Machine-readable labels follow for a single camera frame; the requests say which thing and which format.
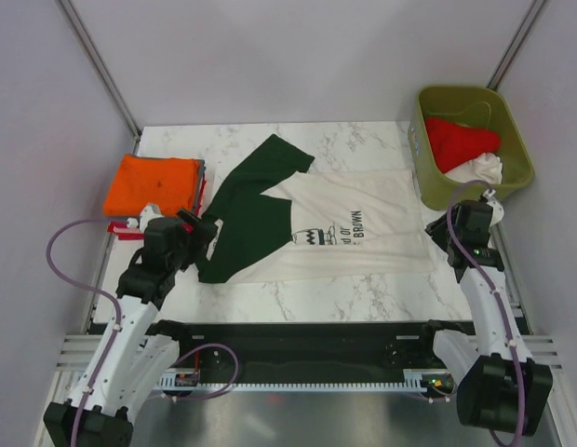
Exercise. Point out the red t shirt in bin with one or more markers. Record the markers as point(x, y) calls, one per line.
point(453, 144)

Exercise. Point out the right aluminium side rail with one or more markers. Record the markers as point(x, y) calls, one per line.
point(514, 293)

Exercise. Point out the olive green plastic bin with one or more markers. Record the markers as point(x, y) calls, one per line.
point(474, 107)

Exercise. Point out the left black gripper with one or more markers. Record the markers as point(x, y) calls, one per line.
point(199, 239)

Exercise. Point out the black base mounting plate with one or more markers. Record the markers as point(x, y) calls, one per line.
point(302, 352)

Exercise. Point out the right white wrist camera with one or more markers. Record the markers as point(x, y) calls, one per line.
point(496, 206)

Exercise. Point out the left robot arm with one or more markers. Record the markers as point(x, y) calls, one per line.
point(128, 362)

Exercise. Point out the left aluminium frame post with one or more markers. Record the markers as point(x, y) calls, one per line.
point(85, 41)

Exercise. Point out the white garment in bin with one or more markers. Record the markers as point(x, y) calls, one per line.
point(487, 167)

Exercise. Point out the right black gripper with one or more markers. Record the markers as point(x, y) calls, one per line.
point(436, 229)

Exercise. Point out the blue label on bin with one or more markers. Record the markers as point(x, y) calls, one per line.
point(416, 140)

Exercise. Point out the right aluminium frame post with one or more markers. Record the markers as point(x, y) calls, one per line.
point(517, 42)

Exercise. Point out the aluminium frame post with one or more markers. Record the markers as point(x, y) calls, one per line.
point(85, 41)
point(517, 42)

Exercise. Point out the orange folded t shirt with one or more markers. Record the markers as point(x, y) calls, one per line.
point(153, 186)

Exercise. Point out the red folded t shirt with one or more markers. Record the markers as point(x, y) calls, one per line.
point(124, 231)

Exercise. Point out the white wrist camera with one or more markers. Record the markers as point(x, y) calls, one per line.
point(496, 206)
point(150, 212)

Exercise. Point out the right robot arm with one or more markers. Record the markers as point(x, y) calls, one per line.
point(499, 385)

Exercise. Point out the white slotted cable duct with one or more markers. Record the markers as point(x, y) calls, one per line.
point(409, 381)

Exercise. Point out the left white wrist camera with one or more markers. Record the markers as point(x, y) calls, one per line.
point(150, 212)

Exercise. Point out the white and green t shirt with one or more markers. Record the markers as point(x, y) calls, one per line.
point(277, 221)

